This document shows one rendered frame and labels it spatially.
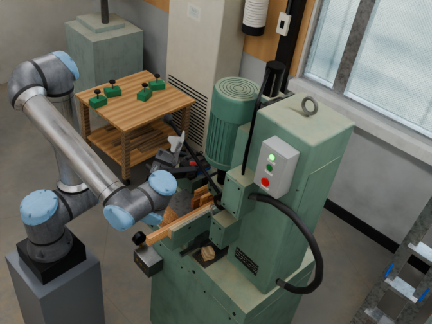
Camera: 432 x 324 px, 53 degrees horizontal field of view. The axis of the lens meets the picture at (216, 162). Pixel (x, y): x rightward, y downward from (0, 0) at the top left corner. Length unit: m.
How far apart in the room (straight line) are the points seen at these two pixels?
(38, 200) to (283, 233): 0.99
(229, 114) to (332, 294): 1.67
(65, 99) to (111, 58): 2.16
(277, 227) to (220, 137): 0.38
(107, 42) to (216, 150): 2.26
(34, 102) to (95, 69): 2.27
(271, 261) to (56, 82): 0.97
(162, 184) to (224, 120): 0.33
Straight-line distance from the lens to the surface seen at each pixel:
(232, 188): 1.42
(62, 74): 1.59
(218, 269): 1.77
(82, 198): 1.92
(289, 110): 1.36
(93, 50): 3.66
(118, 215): 1.29
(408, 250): 2.25
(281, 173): 1.26
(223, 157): 1.59
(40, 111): 1.47
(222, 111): 1.49
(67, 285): 2.08
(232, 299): 1.71
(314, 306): 2.78
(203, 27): 3.13
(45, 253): 1.99
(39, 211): 1.85
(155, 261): 2.00
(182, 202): 1.86
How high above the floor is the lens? 2.21
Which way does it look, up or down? 39 degrees down
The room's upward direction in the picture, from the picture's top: 9 degrees clockwise
